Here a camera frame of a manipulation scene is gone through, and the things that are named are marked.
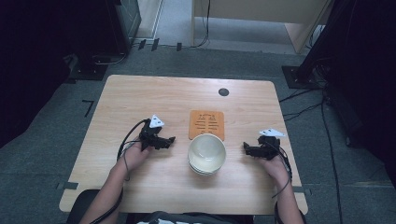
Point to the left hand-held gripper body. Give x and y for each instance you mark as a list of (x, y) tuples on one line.
[(148, 134)]

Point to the white ceramic bowl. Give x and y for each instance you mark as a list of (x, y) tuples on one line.
[(207, 151), (205, 173)]

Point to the black table grommet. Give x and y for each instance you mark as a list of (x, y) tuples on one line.
[(223, 92)]

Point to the light wooden cabinet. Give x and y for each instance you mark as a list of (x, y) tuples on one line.
[(264, 9)]

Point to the dark equipment cabinet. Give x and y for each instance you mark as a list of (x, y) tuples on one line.
[(124, 21)]

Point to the person's right hand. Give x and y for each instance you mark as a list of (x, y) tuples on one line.
[(275, 170)]

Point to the grey floor tape strip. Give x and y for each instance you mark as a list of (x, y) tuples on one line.
[(67, 186)]

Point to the black angled floor tape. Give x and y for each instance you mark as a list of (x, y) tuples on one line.
[(89, 105)]

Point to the person's left hand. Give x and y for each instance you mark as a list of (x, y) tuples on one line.
[(134, 156)]

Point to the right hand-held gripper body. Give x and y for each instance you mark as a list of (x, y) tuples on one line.
[(269, 147)]

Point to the black chair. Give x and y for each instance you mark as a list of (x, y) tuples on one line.
[(81, 205)]

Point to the black stand base plate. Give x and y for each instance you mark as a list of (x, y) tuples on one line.
[(90, 71), (299, 77)]

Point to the slotted wooden trivet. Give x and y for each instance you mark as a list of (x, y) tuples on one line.
[(206, 123)]

